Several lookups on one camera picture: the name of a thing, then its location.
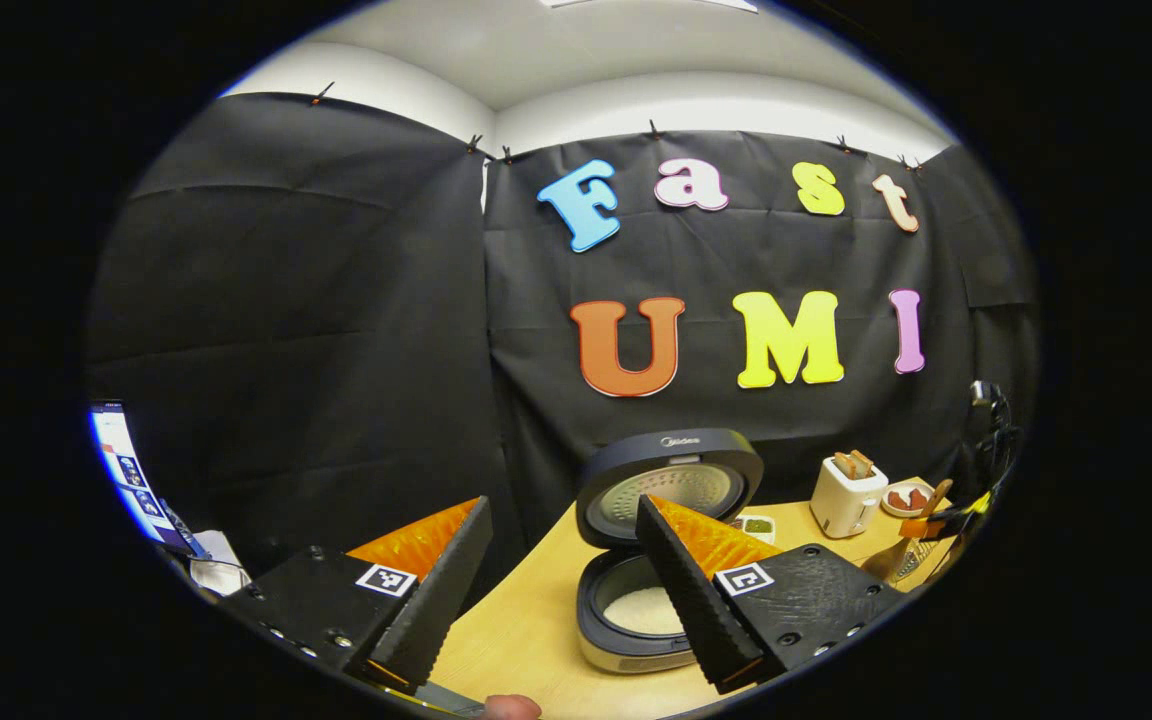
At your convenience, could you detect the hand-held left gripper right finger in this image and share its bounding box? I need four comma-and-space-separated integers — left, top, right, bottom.
635, 494, 907, 694

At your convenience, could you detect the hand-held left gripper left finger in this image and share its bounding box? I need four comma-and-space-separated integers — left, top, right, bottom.
221, 496, 494, 693

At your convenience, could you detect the wooden spoon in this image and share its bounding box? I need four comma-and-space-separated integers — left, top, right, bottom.
866, 478, 955, 581

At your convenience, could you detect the wire mesh chopstick holder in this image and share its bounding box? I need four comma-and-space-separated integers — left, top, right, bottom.
861, 535, 940, 588

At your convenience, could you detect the black rice cooker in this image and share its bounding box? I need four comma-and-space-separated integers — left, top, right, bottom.
574, 428, 767, 675

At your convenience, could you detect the small plate of red food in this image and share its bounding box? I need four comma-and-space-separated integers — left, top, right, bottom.
880, 478, 937, 519

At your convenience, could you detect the white toaster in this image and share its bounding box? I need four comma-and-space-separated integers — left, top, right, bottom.
810, 450, 889, 540

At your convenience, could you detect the black backdrop cloth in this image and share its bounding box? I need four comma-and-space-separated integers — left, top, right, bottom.
84, 92, 1042, 601

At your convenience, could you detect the computer monitor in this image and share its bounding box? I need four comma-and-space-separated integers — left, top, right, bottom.
88, 402, 199, 556

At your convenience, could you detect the long ceiling light panel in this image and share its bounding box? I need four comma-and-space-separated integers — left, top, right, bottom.
541, 0, 759, 13

